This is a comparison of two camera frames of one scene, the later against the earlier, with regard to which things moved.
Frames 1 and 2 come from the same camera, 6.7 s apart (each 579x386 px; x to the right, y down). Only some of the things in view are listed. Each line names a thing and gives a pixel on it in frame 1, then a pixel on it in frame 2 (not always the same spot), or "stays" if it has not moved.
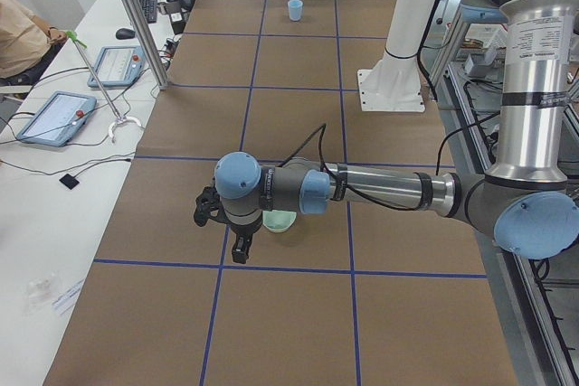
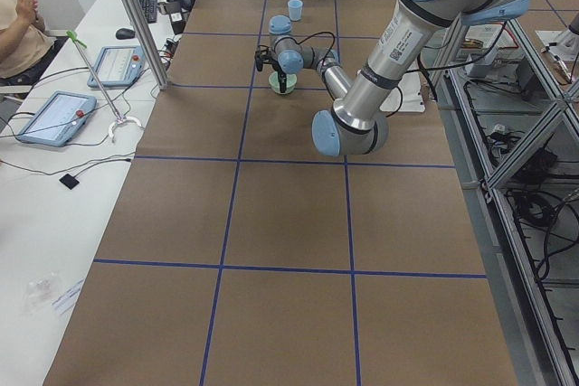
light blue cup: (295, 9) stays
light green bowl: (278, 221) → (274, 81)
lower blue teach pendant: (58, 119) stays
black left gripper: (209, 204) → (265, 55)
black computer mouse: (125, 33) stays
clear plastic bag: (41, 292) stays
